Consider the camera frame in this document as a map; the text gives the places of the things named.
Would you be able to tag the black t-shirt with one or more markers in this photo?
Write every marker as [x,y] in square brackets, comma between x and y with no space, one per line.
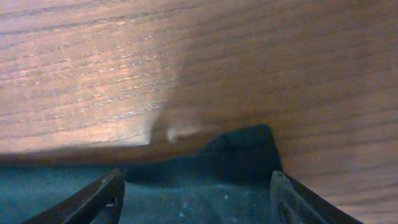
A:
[226,182]

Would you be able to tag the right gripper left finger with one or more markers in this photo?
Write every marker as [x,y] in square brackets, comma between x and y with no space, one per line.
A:
[99,202]

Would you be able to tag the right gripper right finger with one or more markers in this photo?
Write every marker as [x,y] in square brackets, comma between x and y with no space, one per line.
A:
[294,203]

